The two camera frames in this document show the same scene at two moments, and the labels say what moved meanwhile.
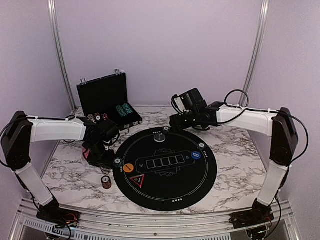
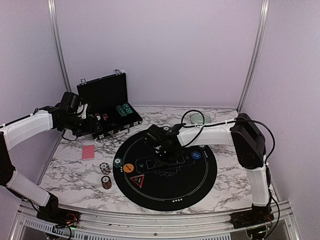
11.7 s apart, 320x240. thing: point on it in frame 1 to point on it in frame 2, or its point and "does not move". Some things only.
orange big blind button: (128, 167) does not move
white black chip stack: (106, 171) does not move
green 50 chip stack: (118, 162) does not move
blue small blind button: (196, 155) does not move
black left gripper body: (98, 155) to (79, 128)
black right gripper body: (192, 121) to (166, 158)
